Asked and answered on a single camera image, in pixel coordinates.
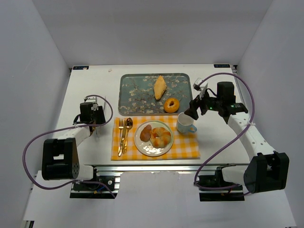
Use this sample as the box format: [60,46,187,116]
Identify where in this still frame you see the round twisted bread roll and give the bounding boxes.
[150,127,171,148]

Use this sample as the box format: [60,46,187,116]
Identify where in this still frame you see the small brown bread piece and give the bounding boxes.
[140,124,152,142]

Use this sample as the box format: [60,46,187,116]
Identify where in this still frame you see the silver metal tongs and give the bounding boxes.
[95,96,106,138]

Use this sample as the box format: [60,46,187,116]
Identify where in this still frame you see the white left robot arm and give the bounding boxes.
[42,102,105,181]

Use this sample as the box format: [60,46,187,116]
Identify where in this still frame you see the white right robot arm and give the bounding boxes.
[185,82,289,193]

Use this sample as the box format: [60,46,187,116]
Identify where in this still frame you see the orange glazed donut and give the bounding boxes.
[164,98,180,113]

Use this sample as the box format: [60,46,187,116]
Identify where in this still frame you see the yellow checkered placemat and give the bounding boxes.
[111,115,200,161]

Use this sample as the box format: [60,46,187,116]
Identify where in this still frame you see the gold fork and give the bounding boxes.
[118,118,124,157]

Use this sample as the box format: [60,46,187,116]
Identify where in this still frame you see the gold knife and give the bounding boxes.
[120,120,127,155]

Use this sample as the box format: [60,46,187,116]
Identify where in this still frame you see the blue label sticker right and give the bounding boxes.
[213,64,230,68]

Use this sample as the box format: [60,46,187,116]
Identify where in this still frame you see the blue label sticker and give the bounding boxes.
[72,66,89,70]
[213,64,230,68]

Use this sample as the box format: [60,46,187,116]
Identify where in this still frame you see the long flat pastry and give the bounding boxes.
[154,76,167,100]

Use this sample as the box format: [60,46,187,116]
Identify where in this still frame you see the gold spoon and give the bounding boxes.
[123,117,133,154]

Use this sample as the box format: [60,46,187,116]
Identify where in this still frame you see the white round plate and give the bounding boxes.
[133,120,174,157]

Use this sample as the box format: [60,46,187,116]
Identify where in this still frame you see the blue label sticker left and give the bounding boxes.
[72,66,89,70]

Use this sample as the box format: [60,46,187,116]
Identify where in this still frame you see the blue floral tray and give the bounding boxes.
[118,73,192,116]

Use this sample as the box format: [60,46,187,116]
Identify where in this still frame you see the white mug blue handle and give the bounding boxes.
[176,113,197,133]

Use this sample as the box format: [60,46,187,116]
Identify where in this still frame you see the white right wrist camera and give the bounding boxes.
[193,78,208,99]

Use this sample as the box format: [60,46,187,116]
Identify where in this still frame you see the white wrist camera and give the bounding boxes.
[193,78,208,99]
[84,96,98,111]

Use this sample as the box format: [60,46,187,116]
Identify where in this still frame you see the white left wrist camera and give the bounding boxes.
[84,96,98,111]

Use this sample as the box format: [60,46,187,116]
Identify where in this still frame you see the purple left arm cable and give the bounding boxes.
[22,95,118,199]

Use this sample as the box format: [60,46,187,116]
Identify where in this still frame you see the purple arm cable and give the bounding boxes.
[22,95,118,199]
[192,72,256,196]

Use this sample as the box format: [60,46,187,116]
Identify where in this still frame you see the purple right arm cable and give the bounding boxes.
[192,72,256,196]

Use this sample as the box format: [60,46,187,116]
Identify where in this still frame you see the aluminium table edge rail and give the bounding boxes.
[90,163,247,173]

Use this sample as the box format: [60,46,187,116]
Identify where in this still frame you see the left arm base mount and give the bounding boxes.
[70,166,122,200]

